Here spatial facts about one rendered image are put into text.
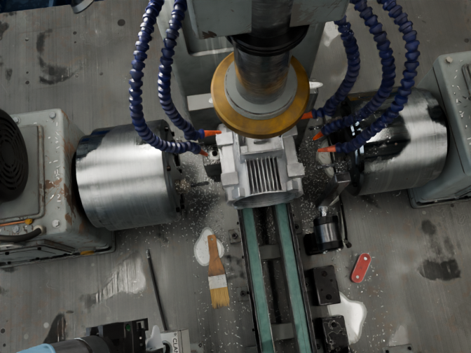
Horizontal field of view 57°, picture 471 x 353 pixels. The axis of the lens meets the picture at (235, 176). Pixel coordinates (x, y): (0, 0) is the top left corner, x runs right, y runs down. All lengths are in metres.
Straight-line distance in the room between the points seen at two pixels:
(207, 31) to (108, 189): 0.50
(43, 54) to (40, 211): 0.74
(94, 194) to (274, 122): 0.43
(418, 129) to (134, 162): 0.62
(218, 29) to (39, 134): 0.59
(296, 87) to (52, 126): 0.56
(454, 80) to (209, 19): 0.69
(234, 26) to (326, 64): 0.92
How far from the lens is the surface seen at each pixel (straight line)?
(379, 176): 1.02
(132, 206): 0.98
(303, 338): 1.14
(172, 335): 0.99
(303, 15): 0.57
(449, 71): 1.11
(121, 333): 0.85
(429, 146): 1.03
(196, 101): 1.00
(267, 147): 0.99
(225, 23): 0.56
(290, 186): 0.99
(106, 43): 1.55
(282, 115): 0.78
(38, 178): 1.01
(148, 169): 0.95
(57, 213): 0.99
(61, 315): 1.35
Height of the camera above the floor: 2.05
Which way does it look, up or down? 74 degrees down
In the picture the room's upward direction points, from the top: 5 degrees counter-clockwise
